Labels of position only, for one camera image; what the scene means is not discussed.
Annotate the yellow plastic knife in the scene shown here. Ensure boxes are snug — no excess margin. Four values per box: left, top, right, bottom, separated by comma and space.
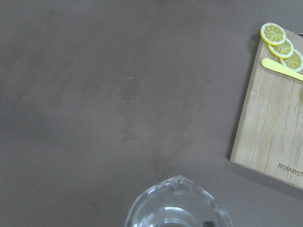
261, 58, 303, 81

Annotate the lemon slice stack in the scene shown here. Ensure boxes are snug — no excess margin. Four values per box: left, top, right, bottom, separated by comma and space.
260, 23, 303, 72

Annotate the small clear shot glass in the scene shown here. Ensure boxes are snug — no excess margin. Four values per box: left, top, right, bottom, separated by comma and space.
124, 175, 233, 227

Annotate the wooden cutting board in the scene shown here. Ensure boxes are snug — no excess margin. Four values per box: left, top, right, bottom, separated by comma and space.
230, 40, 303, 188

